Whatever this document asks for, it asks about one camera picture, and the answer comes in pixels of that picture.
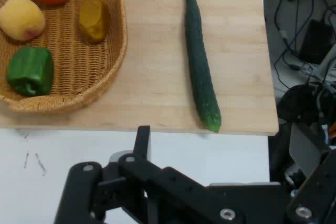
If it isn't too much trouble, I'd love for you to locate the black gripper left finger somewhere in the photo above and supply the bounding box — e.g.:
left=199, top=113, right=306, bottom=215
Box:
left=54, top=125, right=246, bottom=224

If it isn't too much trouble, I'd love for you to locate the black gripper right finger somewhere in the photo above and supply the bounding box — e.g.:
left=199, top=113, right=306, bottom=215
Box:
left=286, top=149, right=336, bottom=224

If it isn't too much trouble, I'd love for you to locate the yellow-brown potato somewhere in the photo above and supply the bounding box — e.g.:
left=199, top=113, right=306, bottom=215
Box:
left=79, top=0, right=107, bottom=44

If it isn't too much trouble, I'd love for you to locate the grey metal panel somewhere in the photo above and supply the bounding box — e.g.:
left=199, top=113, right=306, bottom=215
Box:
left=288, top=123, right=332, bottom=180

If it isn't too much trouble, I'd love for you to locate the black round device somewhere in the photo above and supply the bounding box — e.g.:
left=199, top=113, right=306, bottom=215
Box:
left=277, top=83, right=325, bottom=125

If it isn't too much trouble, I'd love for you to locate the wooden cutting board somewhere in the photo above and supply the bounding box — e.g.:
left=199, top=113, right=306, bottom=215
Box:
left=0, top=0, right=279, bottom=136

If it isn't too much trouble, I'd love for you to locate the long dark green cucumber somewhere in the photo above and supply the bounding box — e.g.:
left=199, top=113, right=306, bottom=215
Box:
left=184, top=0, right=222, bottom=133

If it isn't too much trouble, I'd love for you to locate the woven wicker basket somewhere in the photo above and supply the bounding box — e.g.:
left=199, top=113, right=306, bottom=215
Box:
left=0, top=0, right=129, bottom=113

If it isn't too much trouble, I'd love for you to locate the black box on floor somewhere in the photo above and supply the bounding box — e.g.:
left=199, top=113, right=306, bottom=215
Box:
left=300, top=19, right=334, bottom=65

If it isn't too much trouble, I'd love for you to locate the green bell pepper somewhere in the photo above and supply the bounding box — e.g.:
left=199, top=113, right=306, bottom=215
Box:
left=6, top=46, right=55, bottom=97

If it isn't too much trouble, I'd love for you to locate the pale yellow peach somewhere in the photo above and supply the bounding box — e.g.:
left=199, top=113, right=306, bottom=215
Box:
left=0, top=0, right=46, bottom=42

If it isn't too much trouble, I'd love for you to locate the thin black floor cable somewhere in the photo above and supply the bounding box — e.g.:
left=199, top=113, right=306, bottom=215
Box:
left=272, top=0, right=309, bottom=90

